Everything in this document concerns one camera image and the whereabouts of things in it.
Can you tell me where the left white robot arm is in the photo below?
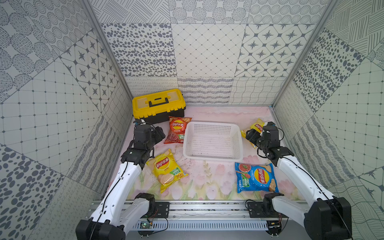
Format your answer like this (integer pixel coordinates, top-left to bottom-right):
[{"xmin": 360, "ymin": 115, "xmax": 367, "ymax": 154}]
[{"xmin": 76, "ymin": 120, "xmax": 166, "ymax": 240}]

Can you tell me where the yellow lay's bag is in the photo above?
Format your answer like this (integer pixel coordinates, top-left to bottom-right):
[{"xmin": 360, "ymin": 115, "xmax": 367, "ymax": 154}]
[
  {"xmin": 241, "ymin": 118, "xmax": 265, "ymax": 149},
  {"xmin": 146, "ymin": 149, "xmax": 189, "ymax": 194}
]

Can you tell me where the floral pink table mat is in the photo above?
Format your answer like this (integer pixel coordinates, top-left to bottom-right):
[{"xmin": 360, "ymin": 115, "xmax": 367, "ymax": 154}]
[{"xmin": 110, "ymin": 105, "xmax": 307, "ymax": 201}]

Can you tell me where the blue Lay's chip bag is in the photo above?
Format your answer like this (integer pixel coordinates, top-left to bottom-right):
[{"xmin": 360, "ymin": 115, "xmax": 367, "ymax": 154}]
[{"xmin": 235, "ymin": 163, "xmax": 280, "ymax": 194}]

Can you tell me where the white plastic mesh basket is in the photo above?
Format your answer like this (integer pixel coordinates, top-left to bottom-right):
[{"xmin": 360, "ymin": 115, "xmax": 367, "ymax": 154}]
[{"xmin": 183, "ymin": 122, "xmax": 244, "ymax": 162}]

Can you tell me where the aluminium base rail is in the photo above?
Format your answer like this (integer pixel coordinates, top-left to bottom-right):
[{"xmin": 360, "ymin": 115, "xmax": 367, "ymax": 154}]
[{"xmin": 86, "ymin": 199, "xmax": 331, "ymax": 232}]

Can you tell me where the red Lay's chip bag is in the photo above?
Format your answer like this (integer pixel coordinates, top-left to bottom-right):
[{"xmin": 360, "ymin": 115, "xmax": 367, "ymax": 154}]
[{"xmin": 164, "ymin": 117, "xmax": 192, "ymax": 144}]

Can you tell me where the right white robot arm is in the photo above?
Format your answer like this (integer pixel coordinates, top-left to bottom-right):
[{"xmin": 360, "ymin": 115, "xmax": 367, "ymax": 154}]
[{"xmin": 245, "ymin": 122, "xmax": 353, "ymax": 240}]

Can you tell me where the yellow black toolbox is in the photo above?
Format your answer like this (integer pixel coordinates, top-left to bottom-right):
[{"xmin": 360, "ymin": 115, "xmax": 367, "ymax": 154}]
[{"xmin": 132, "ymin": 89, "xmax": 186, "ymax": 124}]

